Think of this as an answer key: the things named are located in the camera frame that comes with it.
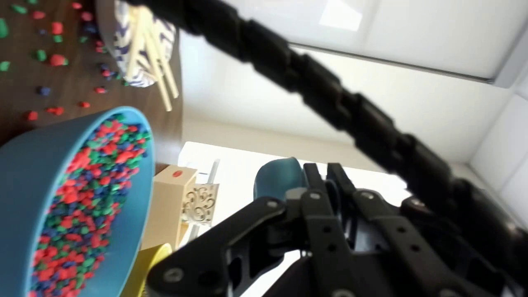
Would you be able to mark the cream plastic knife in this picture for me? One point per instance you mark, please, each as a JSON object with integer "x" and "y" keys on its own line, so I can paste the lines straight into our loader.
{"x": 165, "y": 59}

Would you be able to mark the blue bowl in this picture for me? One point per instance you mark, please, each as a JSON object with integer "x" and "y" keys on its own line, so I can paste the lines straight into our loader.
{"x": 26, "y": 181}

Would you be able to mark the cream wooden box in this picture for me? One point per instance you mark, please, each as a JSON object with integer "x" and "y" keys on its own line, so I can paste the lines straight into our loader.
{"x": 166, "y": 208}

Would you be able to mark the yellow bowl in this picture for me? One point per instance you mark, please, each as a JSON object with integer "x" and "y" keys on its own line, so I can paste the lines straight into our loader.
{"x": 145, "y": 269}

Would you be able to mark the cream plastic fork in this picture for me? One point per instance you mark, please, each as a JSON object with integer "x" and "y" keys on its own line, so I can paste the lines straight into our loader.
{"x": 133, "y": 43}

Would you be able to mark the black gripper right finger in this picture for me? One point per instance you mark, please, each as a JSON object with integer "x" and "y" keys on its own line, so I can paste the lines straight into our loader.
{"x": 405, "y": 247}

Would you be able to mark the cream plastic spoon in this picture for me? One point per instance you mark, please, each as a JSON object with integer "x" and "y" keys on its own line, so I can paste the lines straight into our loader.
{"x": 158, "y": 87}

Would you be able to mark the colourful cereal heap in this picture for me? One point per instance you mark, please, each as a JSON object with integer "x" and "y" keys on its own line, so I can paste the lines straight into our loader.
{"x": 87, "y": 208}

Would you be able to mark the blue patterned paper plate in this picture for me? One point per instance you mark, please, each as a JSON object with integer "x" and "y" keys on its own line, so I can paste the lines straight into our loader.
{"x": 117, "y": 33}

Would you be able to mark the blue measuring cup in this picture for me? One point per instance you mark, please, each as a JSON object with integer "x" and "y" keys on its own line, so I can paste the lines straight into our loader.
{"x": 277, "y": 177}

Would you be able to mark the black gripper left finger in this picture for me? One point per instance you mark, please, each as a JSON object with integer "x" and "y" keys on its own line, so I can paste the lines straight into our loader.
{"x": 318, "y": 247}

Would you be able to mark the scattered cereal pieces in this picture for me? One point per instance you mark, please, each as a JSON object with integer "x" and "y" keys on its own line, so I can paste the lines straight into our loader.
{"x": 54, "y": 58}

